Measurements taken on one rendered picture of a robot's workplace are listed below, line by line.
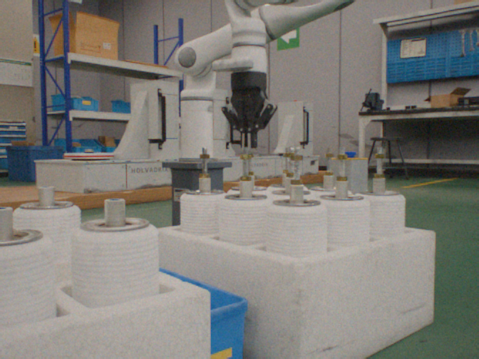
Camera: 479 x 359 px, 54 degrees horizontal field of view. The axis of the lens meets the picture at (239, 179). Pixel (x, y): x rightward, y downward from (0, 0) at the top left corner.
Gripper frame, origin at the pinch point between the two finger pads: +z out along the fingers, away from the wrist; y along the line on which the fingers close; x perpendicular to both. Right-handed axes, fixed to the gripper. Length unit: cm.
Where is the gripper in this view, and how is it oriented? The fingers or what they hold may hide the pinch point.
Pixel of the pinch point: (249, 142)
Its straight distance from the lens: 99.1
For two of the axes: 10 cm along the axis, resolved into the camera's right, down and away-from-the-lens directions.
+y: -8.3, -0.3, 5.5
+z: 0.0, 10.0, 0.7
